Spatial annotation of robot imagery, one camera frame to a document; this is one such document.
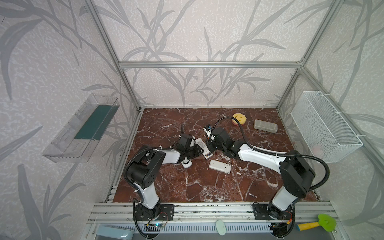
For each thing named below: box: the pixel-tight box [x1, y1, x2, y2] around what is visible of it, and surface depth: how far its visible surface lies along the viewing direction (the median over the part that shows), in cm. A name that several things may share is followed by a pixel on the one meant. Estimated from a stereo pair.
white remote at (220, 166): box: [209, 159, 232, 174], surface depth 91 cm
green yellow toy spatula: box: [296, 214, 337, 232], surface depth 71 cm
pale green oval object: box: [215, 220, 227, 236], surface depth 69 cm
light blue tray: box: [96, 225, 135, 240], surface depth 68 cm
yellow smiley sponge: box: [232, 113, 247, 126], surface depth 114 cm
